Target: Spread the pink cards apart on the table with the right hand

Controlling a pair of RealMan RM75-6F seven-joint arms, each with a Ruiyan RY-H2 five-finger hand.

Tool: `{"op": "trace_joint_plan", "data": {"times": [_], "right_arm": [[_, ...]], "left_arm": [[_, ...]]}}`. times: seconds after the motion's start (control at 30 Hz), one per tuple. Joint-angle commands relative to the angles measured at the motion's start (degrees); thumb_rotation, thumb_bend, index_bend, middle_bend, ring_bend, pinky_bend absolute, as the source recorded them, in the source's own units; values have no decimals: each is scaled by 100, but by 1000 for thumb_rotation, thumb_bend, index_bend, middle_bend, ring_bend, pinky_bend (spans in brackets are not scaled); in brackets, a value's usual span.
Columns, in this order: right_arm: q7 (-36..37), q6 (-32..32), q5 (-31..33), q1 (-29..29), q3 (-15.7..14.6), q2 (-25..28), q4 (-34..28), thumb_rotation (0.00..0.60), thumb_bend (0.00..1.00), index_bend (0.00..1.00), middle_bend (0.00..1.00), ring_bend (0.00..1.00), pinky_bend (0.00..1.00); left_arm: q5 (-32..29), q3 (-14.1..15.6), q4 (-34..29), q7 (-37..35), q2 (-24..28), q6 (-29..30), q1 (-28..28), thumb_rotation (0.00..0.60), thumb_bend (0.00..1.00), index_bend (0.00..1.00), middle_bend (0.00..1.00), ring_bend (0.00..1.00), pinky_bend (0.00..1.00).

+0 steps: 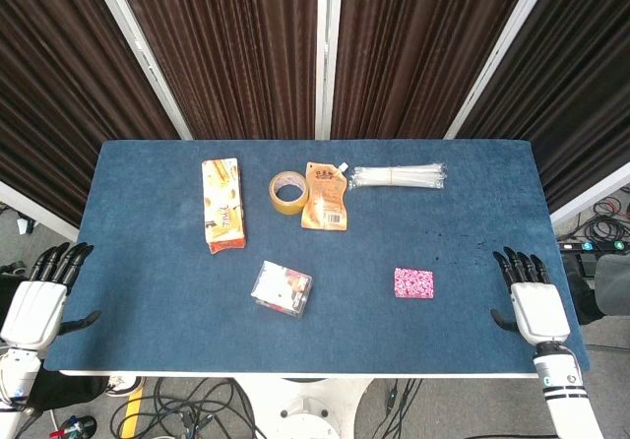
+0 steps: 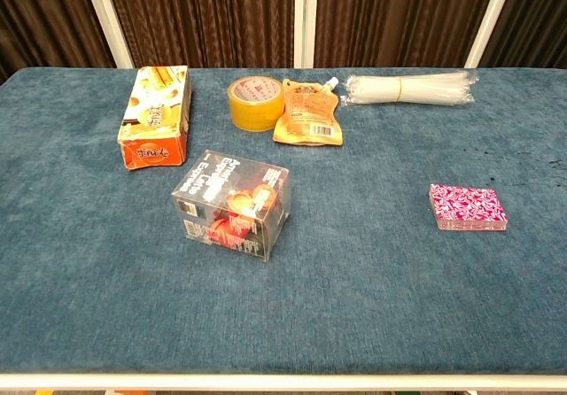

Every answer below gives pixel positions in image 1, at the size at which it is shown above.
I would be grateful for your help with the white divider frame rail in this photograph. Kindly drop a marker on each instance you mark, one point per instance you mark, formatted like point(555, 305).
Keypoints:
point(39, 210)
point(590, 195)

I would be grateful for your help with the black power strip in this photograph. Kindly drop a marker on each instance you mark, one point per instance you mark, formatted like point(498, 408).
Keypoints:
point(595, 247)

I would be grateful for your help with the blue table cloth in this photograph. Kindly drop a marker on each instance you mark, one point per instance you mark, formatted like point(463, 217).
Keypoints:
point(369, 321)

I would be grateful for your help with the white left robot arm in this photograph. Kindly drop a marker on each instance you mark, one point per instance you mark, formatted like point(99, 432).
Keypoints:
point(15, 375)

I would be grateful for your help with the white pedestal base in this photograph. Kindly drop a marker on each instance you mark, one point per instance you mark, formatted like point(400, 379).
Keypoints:
point(305, 407)

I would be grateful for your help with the brown pleated divider panel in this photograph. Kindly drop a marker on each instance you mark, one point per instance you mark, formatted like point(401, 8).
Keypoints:
point(576, 89)
point(418, 50)
point(231, 50)
point(64, 104)

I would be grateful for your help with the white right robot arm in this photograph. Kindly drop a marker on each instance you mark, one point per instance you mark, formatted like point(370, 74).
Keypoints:
point(566, 390)

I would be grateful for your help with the grey chair seat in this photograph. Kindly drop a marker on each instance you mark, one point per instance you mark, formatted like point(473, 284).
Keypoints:
point(615, 284)

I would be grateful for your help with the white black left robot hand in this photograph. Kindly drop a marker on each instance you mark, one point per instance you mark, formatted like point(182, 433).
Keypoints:
point(32, 311)

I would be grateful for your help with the white divider frame post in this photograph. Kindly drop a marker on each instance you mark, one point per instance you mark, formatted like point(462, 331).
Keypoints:
point(327, 50)
point(143, 60)
point(497, 65)

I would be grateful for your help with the white black sneaker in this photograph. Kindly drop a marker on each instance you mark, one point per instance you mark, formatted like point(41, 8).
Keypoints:
point(123, 386)

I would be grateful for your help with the pink patterned packet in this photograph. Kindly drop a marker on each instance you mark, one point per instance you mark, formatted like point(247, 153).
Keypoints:
point(413, 283)

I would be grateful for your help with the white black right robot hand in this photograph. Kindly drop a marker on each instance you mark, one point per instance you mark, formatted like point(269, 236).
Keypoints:
point(539, 311)

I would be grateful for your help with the orange snack box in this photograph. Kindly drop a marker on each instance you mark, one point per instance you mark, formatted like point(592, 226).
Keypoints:
point(222, 203)

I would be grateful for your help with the yellow packing tape roll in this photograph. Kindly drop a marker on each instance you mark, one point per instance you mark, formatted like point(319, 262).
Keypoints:
point(275, 199)

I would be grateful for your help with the yellow floor tape strip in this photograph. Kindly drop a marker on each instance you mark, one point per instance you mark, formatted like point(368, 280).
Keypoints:
point(132, 417)

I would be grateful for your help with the clear plastic capsule box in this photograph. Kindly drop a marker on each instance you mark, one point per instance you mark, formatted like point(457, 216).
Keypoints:
point(280, 289)

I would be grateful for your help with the orange spout pouch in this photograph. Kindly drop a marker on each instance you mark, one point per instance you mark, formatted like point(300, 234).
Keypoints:
point(325, 203)

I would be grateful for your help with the bundle of wrapped white straws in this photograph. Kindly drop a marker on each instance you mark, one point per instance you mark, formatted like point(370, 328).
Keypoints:
point(398, 176)

